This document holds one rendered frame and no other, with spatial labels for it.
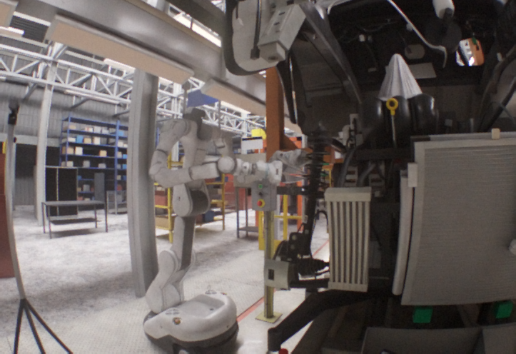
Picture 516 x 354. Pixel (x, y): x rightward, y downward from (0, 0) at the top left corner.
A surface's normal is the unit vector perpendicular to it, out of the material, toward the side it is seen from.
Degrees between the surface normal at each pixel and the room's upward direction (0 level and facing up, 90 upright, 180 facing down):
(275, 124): 90
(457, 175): 106
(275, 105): 90
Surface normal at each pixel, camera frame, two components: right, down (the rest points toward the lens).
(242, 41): -0.49, -0.05
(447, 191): -0.47, 0.22
